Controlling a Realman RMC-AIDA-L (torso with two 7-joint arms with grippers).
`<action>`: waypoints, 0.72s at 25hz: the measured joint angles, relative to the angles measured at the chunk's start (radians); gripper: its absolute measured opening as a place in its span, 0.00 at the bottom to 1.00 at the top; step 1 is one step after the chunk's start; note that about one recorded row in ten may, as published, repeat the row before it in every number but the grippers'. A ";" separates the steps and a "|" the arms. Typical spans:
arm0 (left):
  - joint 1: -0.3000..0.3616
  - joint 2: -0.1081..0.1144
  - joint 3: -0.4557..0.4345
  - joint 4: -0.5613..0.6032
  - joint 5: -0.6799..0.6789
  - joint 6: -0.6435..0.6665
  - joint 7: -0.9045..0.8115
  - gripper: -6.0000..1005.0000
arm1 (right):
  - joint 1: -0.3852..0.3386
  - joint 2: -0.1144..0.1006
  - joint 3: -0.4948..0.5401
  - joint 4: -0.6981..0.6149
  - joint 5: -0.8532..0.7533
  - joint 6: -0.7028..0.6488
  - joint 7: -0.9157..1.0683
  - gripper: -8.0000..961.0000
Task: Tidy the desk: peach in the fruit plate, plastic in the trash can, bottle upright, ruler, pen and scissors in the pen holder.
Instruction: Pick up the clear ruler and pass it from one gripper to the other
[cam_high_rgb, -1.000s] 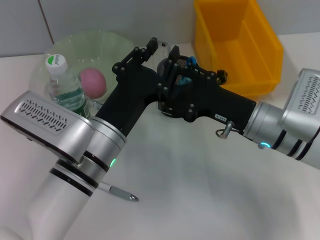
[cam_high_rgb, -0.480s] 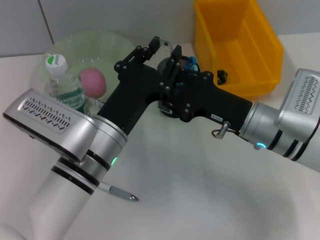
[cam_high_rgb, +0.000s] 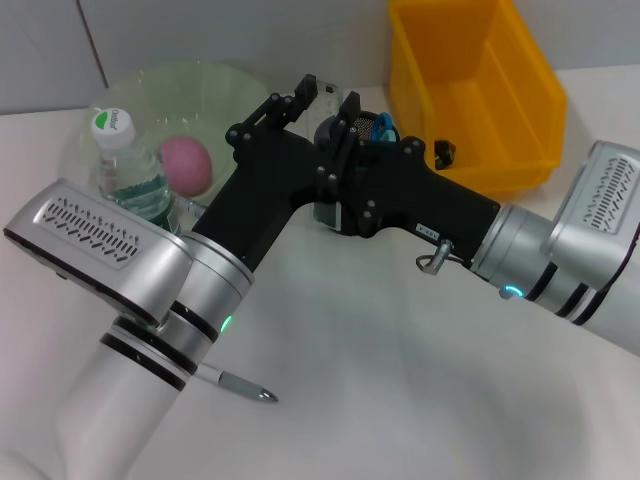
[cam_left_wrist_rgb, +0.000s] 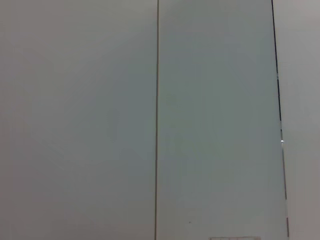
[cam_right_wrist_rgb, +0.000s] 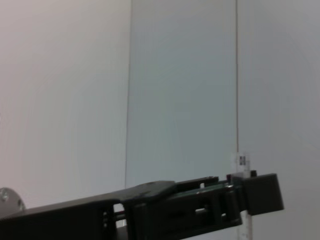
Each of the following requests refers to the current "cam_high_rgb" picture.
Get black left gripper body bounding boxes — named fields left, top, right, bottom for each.
left=192, top=124, right=327, bottom=274

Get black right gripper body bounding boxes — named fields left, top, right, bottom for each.
left=339, top=137, right=501, bottom=261

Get clear plastic ruler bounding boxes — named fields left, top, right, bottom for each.
left=310, top=78, right=347, bottom=232

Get blue scissors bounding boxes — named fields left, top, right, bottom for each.
left=370, top=112, right=400, bottom=146

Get green plastic wrapper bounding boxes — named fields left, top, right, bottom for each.
left=433, top=139, right=457, bottom=171

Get pink toy peach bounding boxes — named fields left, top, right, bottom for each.
left=158, top=137, right=214, bottom=196

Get clear green-label water bottle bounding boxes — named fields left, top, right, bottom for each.
left=89, top=110, right=181, bottom=236

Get pale green glass fruit bowl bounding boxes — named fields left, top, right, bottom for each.
left=79, top=60, right=271, bottom=206

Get white grey ballpoint pen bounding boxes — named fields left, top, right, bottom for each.
left=197, top=363, right=279, bottom=405

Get yellow plastic bin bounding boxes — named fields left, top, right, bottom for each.
left=387, top=0, right=569, bottom=197

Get right gripper cable with plug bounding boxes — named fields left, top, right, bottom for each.
left=415, top=238, right=464, bottom=275

